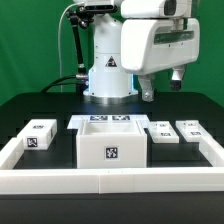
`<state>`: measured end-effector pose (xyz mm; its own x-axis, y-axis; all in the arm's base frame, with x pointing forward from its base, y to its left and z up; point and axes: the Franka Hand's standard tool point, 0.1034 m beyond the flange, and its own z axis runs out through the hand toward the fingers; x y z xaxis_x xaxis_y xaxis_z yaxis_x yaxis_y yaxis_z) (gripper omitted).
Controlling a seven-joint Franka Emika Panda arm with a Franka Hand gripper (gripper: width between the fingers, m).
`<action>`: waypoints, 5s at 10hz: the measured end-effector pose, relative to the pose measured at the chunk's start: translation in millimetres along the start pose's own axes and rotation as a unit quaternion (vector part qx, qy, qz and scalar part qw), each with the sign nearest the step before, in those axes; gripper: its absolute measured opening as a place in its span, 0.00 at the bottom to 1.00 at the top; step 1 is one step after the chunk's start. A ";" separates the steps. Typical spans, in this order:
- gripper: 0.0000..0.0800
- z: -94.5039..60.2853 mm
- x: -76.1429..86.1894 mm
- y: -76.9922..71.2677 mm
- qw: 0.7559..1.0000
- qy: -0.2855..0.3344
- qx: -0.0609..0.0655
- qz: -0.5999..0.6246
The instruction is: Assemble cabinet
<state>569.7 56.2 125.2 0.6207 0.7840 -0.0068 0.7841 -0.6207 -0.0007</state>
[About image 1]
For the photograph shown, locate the white cabinet door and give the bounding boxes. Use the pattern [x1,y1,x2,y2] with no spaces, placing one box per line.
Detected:
[175,120,209,142]
[148,121,179,143]

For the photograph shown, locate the white cable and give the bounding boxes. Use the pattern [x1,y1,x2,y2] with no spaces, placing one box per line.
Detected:
[57,2,84,94]

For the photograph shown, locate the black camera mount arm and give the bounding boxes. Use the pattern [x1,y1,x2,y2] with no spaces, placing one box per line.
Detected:
[65,4,118,81]

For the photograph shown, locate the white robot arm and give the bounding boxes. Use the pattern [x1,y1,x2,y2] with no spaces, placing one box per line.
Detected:
[73,0,200,104]

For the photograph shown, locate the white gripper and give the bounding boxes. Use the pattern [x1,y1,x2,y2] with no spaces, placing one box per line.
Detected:
[121,19,200,101]

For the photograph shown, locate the white U-shaped obstacle fence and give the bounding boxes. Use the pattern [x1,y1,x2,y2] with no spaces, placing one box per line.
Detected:
[0,138,224,195]

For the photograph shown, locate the white cabinet top block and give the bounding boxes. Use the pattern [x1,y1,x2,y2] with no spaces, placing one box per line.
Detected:
[17,119,57,150]

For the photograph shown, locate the black cables at base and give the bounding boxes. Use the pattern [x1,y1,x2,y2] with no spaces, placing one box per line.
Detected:
[40,75,90,94]

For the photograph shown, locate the white cabinet body box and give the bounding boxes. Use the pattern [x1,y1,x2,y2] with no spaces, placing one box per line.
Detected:
[76,120,147,169]

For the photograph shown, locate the white base marker plate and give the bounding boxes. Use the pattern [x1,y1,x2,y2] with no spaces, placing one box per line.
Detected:
[67,114,150,129]

